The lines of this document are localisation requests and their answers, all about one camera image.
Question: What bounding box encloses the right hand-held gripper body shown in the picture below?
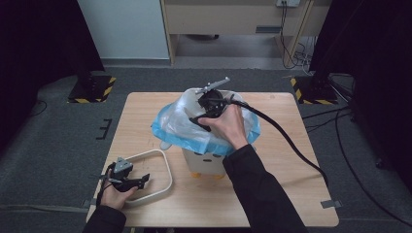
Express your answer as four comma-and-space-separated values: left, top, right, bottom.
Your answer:
189, 77, 232, 132

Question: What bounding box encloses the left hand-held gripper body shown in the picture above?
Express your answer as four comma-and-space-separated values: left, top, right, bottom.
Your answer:
106, 157, 140, 192

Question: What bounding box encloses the cream bin rim ring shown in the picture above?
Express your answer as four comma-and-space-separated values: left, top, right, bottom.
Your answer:
120, 149, 174, 206

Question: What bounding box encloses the translucent trash bag blue edge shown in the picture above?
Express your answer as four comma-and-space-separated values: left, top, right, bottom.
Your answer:
151, 87, 261, 157

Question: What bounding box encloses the cream trash bin with face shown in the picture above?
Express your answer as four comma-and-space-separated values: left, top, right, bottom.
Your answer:
159, 140, 229, 180

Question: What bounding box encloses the person's left hand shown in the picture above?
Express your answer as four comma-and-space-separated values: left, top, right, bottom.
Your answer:
100, 186, 138, 211

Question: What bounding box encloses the person's right hand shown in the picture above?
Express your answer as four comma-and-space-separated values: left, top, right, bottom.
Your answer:
197, 103, 249, 150

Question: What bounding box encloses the light wooden desk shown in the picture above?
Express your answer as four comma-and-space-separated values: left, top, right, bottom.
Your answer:
159, 0, 333, 66

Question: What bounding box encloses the black stand base striped tape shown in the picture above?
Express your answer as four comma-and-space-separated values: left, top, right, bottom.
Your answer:
67, 75, 117, 105
290, 76, 339, 106

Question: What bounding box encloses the grey power socket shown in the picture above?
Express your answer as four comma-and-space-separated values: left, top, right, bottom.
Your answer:
275, 0, 301, 8

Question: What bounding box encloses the black curtain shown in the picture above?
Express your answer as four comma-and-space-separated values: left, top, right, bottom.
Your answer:
0, 0, 105, 153
309, 0, 412, 192

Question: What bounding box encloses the left hand-held gripper cable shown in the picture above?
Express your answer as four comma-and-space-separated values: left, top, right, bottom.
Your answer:
95, 163, 116, 208

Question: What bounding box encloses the hand-held gripper cable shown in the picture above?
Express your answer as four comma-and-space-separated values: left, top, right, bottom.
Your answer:
95, 163, 116, 208
229, 98, 328, 187

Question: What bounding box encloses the right hand-held gripper cable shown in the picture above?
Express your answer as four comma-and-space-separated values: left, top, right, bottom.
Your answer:
229, 98, 328, 187

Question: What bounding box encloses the black desk cable bundle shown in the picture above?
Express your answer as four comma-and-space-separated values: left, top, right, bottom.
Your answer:
280, 3, 317, 71

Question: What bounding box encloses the short black floor cable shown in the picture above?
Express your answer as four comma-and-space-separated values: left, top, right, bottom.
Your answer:
30, 100, 48, 117

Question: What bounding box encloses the long black floor cable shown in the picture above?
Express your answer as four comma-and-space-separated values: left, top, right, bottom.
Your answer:
334, 108, 412, 227

